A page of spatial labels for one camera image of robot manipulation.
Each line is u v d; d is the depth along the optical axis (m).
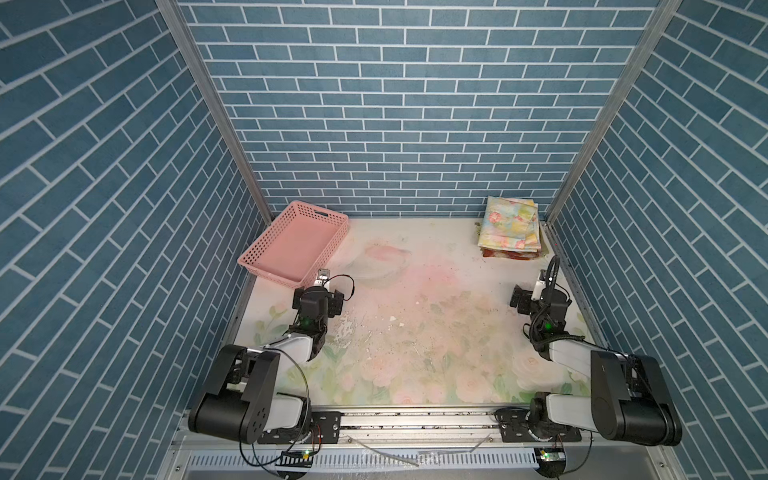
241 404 0.42
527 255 1.05
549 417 0.63
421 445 0.72
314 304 0.69
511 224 1.08
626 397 0.43
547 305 0.69
